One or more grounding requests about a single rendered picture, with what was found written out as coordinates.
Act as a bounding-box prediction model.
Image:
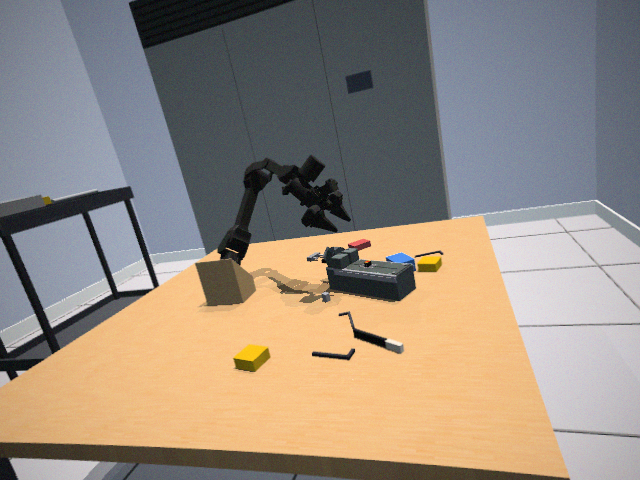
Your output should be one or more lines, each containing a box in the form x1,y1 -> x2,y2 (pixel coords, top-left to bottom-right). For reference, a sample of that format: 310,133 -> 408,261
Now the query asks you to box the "red flat block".
348,239 -> 371,251

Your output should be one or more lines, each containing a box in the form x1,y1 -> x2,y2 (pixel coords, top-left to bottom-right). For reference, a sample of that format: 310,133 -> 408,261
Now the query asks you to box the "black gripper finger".
330,197 -> 351,222
310,210 -> 338,233

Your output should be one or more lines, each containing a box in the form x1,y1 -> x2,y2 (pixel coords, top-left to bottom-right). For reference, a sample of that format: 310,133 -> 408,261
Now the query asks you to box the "blue rectangular block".
386,252 -> 416,271

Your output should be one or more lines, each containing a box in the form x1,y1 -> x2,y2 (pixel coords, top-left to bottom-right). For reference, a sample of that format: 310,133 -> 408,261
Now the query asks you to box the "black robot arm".
217,155 -> 339,266

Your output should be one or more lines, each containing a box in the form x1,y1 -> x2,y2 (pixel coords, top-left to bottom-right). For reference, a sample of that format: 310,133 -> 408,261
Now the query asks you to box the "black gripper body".
299,186 -> 343,227

